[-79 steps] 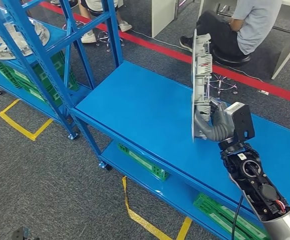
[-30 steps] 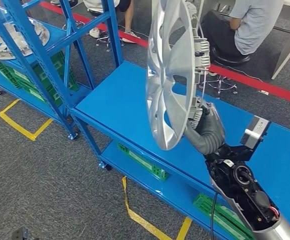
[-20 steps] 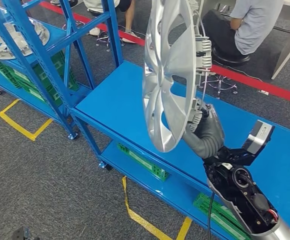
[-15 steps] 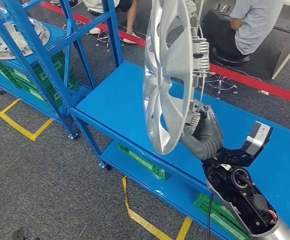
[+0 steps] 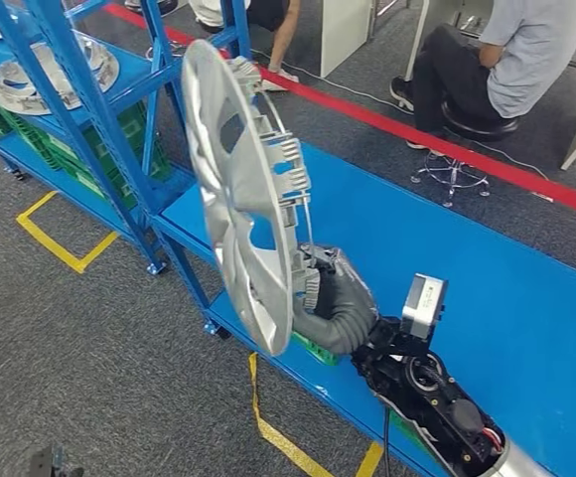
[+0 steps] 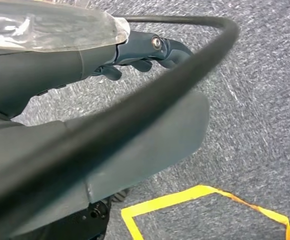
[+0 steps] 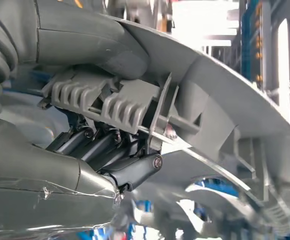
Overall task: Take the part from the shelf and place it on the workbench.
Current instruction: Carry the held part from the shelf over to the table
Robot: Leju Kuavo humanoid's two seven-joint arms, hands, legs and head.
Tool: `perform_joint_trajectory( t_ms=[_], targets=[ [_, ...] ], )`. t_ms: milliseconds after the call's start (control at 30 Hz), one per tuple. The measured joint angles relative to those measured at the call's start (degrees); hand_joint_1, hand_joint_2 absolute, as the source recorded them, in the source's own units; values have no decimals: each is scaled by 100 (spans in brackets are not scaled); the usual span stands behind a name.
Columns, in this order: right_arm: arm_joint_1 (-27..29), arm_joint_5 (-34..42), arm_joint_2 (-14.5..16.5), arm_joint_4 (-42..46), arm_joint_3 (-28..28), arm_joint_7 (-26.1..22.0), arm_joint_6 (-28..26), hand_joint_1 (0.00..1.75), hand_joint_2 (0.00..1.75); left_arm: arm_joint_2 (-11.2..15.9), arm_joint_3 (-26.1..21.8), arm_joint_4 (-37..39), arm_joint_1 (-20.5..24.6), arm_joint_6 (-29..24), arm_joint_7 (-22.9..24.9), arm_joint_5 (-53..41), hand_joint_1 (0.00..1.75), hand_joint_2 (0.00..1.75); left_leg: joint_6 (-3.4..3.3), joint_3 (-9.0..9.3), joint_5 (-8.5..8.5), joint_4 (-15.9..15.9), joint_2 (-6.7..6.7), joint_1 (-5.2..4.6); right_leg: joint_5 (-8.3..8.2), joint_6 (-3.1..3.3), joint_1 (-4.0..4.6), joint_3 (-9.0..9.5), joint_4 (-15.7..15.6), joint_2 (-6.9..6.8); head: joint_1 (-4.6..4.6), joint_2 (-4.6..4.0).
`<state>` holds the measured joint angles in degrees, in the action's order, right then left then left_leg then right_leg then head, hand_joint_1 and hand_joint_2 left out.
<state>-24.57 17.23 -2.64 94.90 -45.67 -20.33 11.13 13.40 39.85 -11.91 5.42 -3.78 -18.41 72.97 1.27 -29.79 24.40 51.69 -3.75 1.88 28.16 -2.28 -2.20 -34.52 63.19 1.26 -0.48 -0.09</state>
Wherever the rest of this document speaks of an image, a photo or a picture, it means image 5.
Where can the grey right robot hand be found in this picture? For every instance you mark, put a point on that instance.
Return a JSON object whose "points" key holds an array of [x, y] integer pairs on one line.
{"points": [[347, 309]]}

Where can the silver plastic hubcap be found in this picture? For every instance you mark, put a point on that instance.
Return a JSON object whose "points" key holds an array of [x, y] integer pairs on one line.
{"points": [[233, 191], [14, 92]]}

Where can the red barrier belt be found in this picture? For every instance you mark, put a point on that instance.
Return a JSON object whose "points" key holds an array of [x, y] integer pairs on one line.
{"points": [[566, 194]]}

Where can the seated person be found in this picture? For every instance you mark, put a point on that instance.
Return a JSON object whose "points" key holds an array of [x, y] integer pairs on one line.
{"points": [[531, 59]]}

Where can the blue metal shelf rack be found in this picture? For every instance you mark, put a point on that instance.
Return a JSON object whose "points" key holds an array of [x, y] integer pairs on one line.
{"points": [[466, 276], [134, 72]]}

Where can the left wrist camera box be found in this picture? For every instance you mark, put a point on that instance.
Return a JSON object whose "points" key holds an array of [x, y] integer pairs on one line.
{"points": [[45, 464]]}

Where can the small white floor tag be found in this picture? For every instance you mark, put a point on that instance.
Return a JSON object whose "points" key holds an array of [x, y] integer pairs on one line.
{"points": [[542, 197]]}

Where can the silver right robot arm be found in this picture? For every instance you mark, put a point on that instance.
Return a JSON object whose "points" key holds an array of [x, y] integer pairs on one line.
{"points": [[432, 401]]}

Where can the green plastic crate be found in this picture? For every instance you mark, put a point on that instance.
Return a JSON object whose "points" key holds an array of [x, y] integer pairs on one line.
{"points": [[156, 164], [318, 352], [29, 141], [114, 191]]}

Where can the black round stool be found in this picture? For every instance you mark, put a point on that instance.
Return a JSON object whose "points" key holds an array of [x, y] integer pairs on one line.
{"points": [[481, 125]]}

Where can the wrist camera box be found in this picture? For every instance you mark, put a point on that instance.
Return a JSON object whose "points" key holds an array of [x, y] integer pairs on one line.
{"points": [[45, 464], [422, 306]]}

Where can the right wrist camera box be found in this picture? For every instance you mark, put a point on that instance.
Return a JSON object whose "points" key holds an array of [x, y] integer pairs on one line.
{"points": [[422, 306]]}

